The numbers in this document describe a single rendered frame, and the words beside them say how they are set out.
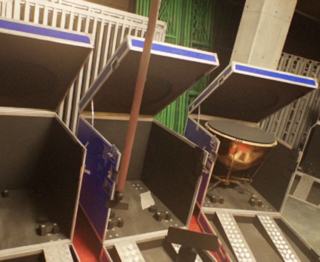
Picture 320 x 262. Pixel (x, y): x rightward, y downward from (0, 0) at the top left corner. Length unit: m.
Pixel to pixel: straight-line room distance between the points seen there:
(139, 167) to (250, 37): 2.30
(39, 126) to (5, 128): 0.29
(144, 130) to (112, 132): 0.39
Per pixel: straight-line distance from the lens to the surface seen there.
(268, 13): 4.60
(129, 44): 2.29
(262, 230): 3.76
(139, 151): 3.60
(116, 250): 2.68
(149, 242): 2.91
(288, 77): 3.60
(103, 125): 3.28
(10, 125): 3.03
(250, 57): 4.47
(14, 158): 3.16
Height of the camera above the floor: 1.79
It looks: 15 degrees down
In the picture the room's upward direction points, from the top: 12 degrees clockwise
